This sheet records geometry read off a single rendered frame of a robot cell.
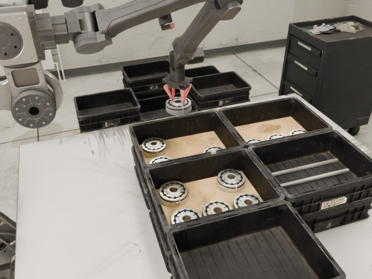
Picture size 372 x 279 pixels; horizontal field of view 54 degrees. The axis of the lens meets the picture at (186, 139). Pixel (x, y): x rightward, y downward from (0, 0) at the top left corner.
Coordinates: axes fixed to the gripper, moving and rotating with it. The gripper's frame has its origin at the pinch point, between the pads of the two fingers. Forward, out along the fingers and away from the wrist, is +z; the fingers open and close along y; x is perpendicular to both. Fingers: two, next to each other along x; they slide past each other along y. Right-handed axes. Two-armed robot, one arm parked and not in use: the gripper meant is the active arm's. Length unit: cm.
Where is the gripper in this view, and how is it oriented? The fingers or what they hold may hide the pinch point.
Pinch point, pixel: (177, 100)
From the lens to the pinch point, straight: 145.5
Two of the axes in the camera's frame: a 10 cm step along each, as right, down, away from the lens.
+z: 0.1, 8.4, 5.4
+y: -9.0, -2.3, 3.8
